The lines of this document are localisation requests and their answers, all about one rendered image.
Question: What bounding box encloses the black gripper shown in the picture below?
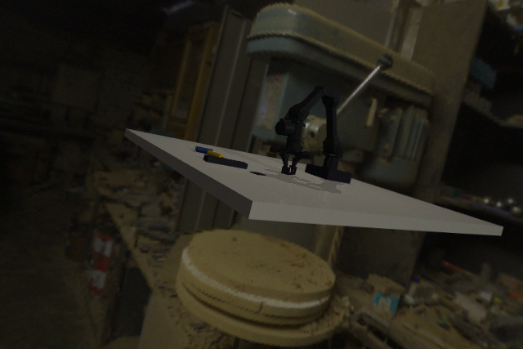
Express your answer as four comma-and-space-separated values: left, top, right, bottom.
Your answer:
270, 136, 315, 172

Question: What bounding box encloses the yellow-handled screwdriver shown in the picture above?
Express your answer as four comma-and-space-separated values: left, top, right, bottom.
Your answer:
207, 150, 226, 159

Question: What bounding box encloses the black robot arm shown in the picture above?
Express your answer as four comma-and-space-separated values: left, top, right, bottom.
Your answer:
275, 86, 344, 170

